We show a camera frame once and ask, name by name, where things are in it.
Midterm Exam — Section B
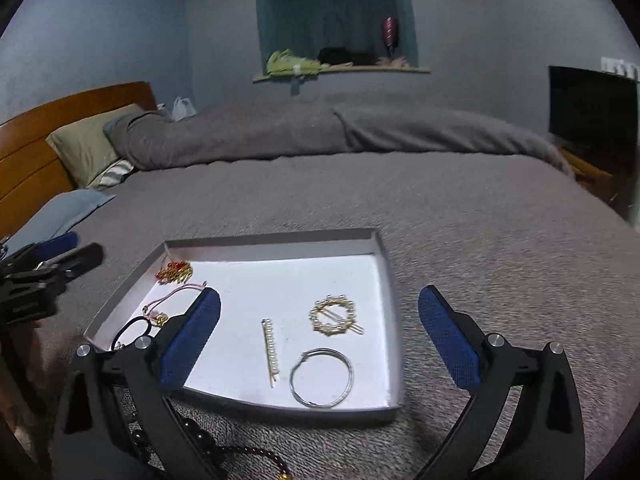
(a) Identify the green cloth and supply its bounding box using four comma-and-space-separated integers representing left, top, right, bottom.
266, 49, 323, 78

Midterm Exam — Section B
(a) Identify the teal curtain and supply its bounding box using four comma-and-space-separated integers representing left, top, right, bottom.
254, 0, 418, 73

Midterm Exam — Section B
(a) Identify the wooden windowsill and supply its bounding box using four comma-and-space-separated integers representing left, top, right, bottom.
252, 64, 432, 83

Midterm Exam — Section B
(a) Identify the small dark red bead bracelet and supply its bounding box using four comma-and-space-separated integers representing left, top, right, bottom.
220, 442, 292, 480

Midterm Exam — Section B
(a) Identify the black hair tie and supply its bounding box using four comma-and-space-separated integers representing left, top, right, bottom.
110, 316, 157, 352

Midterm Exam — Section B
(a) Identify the white wall hook rack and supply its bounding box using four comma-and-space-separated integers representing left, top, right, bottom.
601, 56, 640, 81

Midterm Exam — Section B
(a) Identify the red and gold bracelet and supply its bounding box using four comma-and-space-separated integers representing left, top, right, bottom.
155, 260, 193, 283

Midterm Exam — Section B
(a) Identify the grey bedspread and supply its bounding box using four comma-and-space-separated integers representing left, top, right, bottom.
0, 152, 640, 480

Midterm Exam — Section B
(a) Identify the large dark bead bracelet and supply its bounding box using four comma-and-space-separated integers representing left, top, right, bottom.
127, 417, 226, 467

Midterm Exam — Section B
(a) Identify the wooden television stand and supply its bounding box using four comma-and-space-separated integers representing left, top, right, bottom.
557, 145, 621, 201

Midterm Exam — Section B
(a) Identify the green pillow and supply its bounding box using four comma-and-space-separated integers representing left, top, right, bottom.
46, 103, 146, 190

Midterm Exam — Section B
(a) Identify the round pearl hair clip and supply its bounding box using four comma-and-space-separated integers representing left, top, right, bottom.
308, 295, 365, 337

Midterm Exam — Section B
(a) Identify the wooden headboard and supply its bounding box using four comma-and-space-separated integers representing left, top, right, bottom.
0, 81, 158, 238

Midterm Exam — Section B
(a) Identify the blue pillow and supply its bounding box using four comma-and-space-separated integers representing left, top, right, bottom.
10, 190, 117, 256

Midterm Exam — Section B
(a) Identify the black cloth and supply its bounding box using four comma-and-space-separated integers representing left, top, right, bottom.
317, 46, 376, 66

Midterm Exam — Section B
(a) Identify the grey duvet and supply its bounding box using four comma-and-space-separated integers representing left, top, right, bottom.
102, 92, 576, 178

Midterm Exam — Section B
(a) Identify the straight pearl hair clip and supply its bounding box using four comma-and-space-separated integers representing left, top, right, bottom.
261, 317, 281, 388

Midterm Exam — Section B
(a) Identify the pink cord bracelet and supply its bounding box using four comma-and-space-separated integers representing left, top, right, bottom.
141, 281, 208, 328

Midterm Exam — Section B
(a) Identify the striped pillow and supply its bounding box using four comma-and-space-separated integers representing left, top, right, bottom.
87, 159, 136, 191

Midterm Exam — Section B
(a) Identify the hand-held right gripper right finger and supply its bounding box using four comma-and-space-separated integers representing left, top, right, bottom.
417, 285, 587, 480

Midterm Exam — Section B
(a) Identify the black television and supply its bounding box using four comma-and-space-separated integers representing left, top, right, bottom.
548, 65, 640, 153

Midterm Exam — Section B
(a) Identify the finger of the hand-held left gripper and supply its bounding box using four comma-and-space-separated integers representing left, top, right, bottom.
39, 242, 105, 282
9, 232, 79, 267

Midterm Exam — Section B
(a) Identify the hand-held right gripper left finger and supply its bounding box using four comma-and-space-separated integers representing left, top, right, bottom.
52, 287, 223, 480

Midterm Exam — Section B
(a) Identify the grey shallow cardboard box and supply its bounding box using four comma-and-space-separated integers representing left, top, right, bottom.
82, 228, 407, 423

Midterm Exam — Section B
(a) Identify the white plastic bag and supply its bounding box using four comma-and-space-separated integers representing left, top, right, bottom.
171, 96, 198, 122

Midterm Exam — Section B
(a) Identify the silver wire bangle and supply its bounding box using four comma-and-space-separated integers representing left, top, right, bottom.
289, 348, 355, 409

